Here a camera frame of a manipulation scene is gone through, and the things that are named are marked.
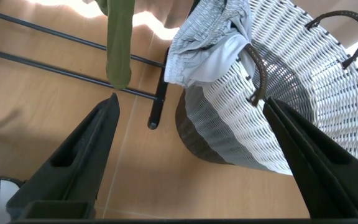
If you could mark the green long-sleeved shirt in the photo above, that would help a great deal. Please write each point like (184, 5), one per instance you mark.
(118, 46)

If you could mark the black clothes rack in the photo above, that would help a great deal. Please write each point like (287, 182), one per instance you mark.
(158, 102)

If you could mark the pale grey garment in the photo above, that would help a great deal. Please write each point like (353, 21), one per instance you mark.
(204, 46)

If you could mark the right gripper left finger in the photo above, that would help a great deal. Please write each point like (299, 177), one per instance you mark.
(73, 174)

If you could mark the white laundry basket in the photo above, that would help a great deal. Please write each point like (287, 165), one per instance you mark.
(306, 77)

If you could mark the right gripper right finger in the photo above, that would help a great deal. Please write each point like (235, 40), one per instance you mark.
(328, 174)

